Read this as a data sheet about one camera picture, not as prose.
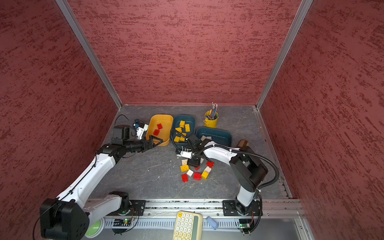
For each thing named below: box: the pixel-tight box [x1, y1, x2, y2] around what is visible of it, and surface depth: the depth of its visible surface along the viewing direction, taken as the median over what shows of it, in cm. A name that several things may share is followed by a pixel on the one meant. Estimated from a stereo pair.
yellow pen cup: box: [203, 110, 219, 129], surface depth 102 cm
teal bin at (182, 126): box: [171, 114, 196, 149], surface depth 108 cm
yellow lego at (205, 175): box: [201, 170, 209, 181], surface depth 84 cm
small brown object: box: [238, 139, 250, 148], surface depth 99 cm
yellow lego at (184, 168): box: [180, 164, 190, 173], surface depth 89 cm
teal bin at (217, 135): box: [195, 127, 232, 147], surface depth 103 cm
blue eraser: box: [206, 216, 218, 230], surface depth 70 cm
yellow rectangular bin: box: [146, 114, 174, 147], surface depth 108 cm
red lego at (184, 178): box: [181, 173, 189, 183], surface depth 86 cm
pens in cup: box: [209, 102, 219, 121], surface depth 102 cm
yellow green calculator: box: [172, 210, 203, 240], surface depth 69 cm
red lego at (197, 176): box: [193, 172, 202, 181], surface depth 87 cm
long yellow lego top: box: [185, 124, 191, 132], surface depth 108 cm
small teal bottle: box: [134, 118, 140, 129], surface depth 102 cm
